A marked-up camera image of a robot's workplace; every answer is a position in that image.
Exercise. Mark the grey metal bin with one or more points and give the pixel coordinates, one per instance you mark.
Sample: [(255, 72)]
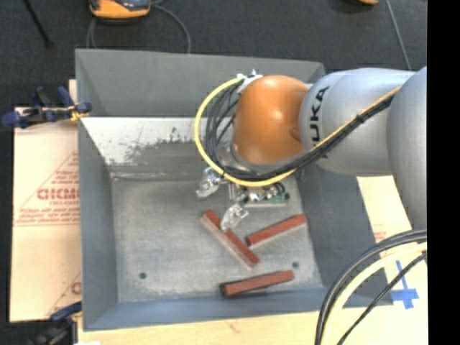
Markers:
[(154, 228)]

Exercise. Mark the red-brown flat block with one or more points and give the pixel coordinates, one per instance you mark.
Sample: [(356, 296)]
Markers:
[(257, 283), (239, 248), (278, 230)]

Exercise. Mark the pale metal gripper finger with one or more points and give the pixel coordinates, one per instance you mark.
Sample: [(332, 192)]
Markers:
[(233, 216), (208, 184)]

